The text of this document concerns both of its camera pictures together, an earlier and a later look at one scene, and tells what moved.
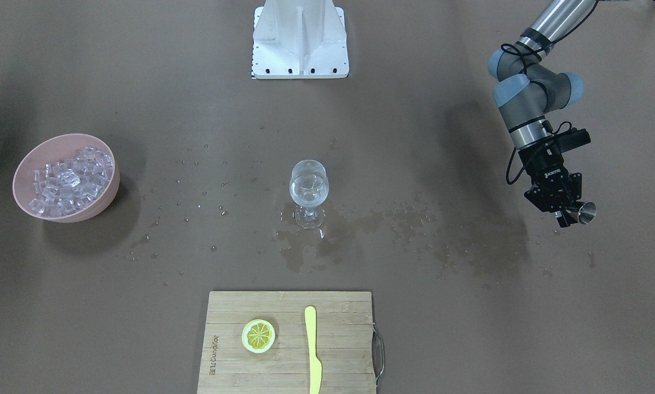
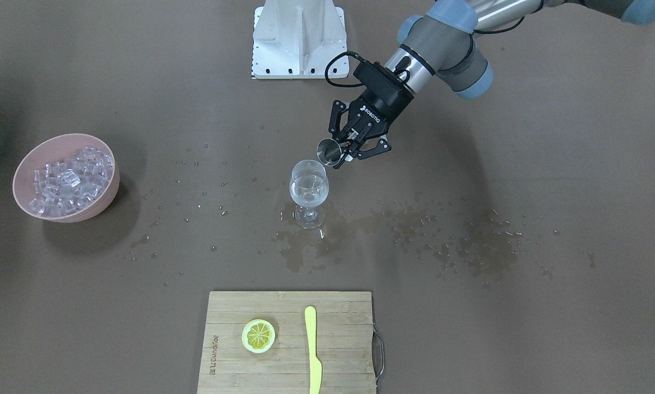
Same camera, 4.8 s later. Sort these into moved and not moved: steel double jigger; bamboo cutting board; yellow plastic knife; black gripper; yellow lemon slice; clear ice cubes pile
Moved: black gripper; steel double jigger
Not moved: clear ice cubes pile; yellow lemon slice; bamboo cutting board; yellow plastic knife
